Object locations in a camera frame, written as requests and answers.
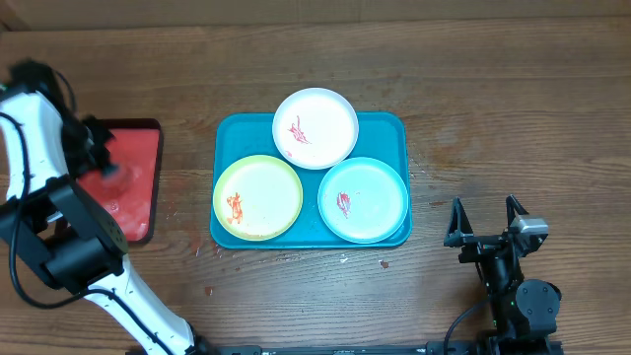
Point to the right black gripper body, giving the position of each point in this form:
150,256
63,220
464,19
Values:
481,246

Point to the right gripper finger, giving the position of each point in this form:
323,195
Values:
515,213
459,231

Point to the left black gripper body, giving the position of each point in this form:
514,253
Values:
82,139

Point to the white plate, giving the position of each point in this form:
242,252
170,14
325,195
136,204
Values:
315,128

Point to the yellow-green plate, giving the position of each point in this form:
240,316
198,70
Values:
257,198

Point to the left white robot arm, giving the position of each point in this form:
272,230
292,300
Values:
63,245

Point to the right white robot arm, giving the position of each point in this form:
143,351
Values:
523,310

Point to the dark tray with red liquid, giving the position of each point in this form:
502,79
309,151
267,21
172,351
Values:
130,194

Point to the teal plastic tray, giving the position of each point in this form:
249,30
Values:
381,136

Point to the light blue plate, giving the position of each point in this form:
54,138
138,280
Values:
363,200

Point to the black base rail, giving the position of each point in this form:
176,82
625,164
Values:
430,348

